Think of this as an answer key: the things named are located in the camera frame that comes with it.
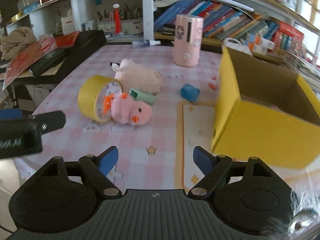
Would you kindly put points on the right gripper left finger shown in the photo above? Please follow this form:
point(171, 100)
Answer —
point(95, 170)

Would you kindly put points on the pink humidifier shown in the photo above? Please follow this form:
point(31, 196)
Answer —
point(187, 40)

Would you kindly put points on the spray bottle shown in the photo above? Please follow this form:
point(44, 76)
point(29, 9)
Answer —
point(145, 43)

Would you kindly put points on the black keyboard case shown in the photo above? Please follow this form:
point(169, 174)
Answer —
point(87, 43)

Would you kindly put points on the red tassel ornament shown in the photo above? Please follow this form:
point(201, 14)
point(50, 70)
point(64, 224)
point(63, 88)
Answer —
point(117, 18)

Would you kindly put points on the yellow cardboard box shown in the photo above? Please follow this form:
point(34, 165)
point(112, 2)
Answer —
point(265, 110)

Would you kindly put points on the yellow tape roll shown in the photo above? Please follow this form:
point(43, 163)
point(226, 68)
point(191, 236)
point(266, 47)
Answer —
point(92, 94)

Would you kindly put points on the white pen holder box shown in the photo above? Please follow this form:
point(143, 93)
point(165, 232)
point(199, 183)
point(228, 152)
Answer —
point(128, 27)

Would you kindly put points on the pink pig plush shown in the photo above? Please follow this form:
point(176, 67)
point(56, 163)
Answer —
point(137, 76)

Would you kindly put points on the black flat box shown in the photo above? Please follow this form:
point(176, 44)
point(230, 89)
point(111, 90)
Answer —
point(50, 60)

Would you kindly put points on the white bookshelf frame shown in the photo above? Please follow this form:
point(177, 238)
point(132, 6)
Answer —
point(85, 10)

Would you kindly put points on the stack of newspapers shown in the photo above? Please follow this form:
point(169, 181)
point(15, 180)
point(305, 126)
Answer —
point(309, 72)

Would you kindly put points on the beige folded cloth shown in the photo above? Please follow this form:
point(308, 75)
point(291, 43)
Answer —
point(15, 42)

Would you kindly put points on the red patterned paper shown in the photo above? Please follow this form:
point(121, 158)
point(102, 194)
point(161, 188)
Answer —
point(34, 52)

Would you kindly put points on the pink chick plush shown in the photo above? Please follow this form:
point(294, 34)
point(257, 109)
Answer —
point(125, 110)

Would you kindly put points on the blue bag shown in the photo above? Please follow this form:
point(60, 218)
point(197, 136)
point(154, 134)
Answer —
point(190, 93)

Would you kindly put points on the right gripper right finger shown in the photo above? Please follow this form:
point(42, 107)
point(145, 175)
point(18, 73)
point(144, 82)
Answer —
point(215, 170)

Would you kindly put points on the white quilted handbag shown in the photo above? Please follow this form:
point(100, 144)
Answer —
point(236, 45)

